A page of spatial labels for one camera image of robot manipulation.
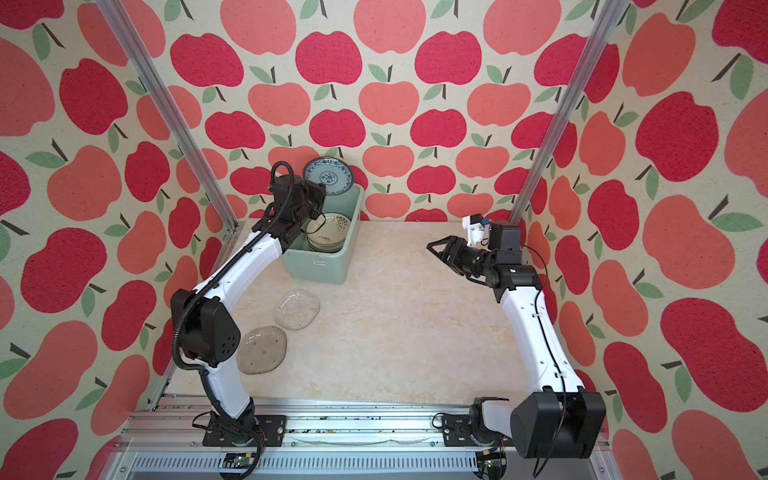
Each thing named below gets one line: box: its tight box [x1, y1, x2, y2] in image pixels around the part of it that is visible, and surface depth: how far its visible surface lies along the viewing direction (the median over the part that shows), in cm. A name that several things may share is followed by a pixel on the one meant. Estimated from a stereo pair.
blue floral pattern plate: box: [303, 157, 355, 196], surface depth 89 cm
